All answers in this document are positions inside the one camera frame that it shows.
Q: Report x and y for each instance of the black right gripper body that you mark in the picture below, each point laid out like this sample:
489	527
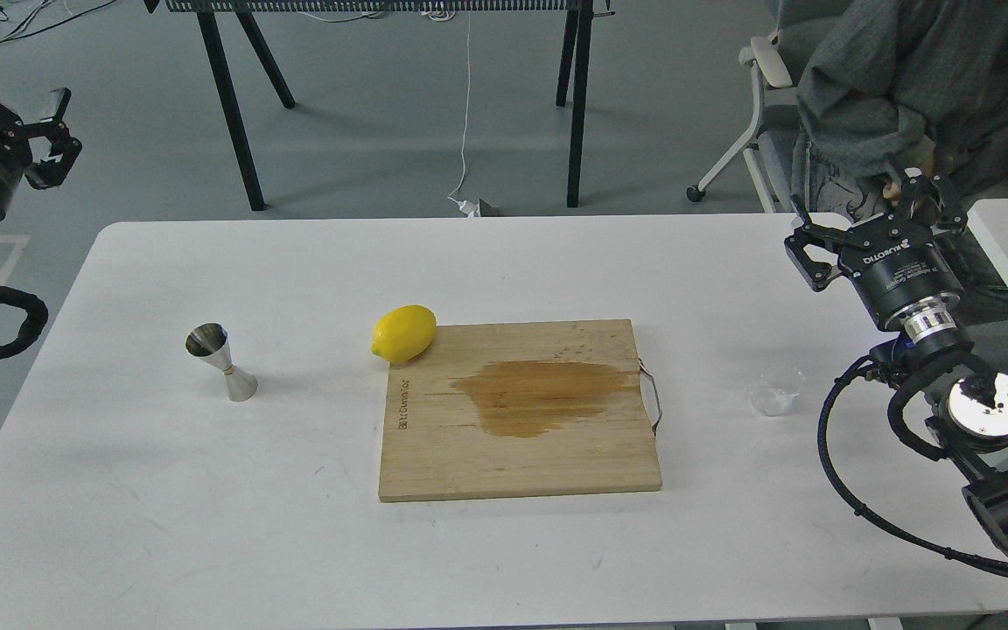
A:
893	264

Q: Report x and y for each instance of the black metal frame table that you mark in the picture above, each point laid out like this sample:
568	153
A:
338	77

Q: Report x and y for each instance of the steel double jigger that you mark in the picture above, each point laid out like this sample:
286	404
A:
209	343

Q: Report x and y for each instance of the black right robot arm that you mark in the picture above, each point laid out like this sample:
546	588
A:
947	402

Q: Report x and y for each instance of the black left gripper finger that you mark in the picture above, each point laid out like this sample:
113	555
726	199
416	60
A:
52	170
50	124

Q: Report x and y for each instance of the person in grey clothes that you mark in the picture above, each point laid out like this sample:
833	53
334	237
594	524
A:
923	81

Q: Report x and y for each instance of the yellow lemon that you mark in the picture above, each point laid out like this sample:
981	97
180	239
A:
404	333

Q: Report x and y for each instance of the wooden cutting board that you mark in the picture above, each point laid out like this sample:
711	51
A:
518	410

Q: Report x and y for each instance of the white office chair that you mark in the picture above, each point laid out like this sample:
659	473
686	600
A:
766	144

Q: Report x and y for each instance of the metal board handle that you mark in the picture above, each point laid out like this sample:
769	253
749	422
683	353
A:
653	401

